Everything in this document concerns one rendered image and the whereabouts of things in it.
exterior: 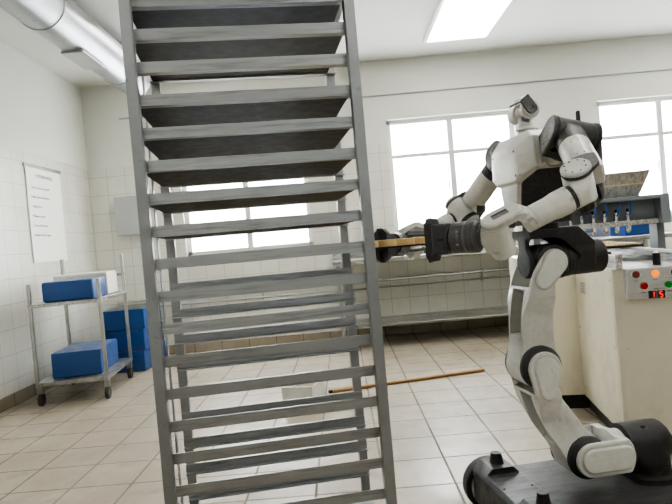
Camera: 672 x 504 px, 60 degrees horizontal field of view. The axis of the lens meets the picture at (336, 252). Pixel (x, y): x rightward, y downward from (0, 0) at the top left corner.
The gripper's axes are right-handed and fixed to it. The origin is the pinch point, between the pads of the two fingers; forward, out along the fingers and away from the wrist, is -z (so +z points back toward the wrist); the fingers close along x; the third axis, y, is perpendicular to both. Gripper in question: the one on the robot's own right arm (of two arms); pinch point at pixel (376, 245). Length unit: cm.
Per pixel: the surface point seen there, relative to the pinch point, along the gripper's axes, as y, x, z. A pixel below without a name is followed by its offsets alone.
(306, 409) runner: 6, -44, -53
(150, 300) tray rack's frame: -20, -9, -83
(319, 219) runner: 12.0, 9.5, -46.9
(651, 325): 69, -46, 111
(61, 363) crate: -341, -77, 55
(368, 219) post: 23.7, 8.4, -39.4
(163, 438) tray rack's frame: -19, -46, -83
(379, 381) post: 24, -38, -40
